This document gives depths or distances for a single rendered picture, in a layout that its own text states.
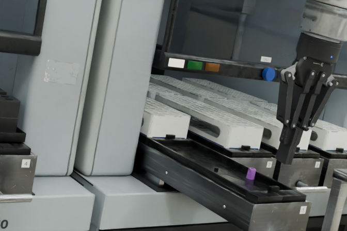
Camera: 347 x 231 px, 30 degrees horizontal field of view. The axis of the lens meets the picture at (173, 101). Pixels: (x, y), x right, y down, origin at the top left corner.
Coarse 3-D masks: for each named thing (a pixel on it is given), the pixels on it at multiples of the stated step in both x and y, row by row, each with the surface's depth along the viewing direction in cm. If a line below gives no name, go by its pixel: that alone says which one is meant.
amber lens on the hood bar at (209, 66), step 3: (207, 63) 131; (210, 63) 131; (213, 63) 132; (207, 66) 131; (210, 66) 132; (213, 66) 132; (216, 66) 133; (204, 69) 131; (207, 69) 131; (210, 69) 132; (213, 69) 132; (216, 69) 133
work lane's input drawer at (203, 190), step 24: (144, 144) 130; (168, 144) 133; (192, 144) 137; (144, 168) 130; (168, 168) 123; (192, 168) 119; (240, 168) 124; (192, 192) 117; (216, 192) 111; (240, 192) 108; (264, 192) 108; (288, 192) 110; (240, 216) 106; (264, 216) 105; (288, 216) 109
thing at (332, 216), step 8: (336, 176) 134; (344, 176) 132; (336, 184) 134; (344, 184) 134; (336, 192) 134; (344, 192) 134; (328, 200) 135; (336, 200) 134; (344, 200) 135; (328, 208) 135; (336, 208) 134; (328, 216) 135; (336, 216) 134; (328, 224) 135; (336, 224) 135
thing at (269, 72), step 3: (264, 69) 140; (267, 69) 140; (270, 69) 140; (273, 69) 141; (264, 72) 140; (267, 72) 140; (270, 72) 140; (273, 72) 141; (264, 75) 140; (267, 75) 140; (270, 75) 140; (273, 75) 141; (264, 78) 140; (267, 78) 140; (270, 78) 141; (273, 78) 141
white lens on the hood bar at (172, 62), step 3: (171, 60) 126; (174, 60) 126; (177, 60) 127; (180, 60) 127; (183, 60) 127; (168, 63) 126; (171, 63) 126; (174, 63) 126; (177, 63) 127; (180, 63) 127; (183, 63) 128; (171, 66) 126; (174, 66) 127; (177, 66) 127; (180, 66) 127; (183, 66) 128
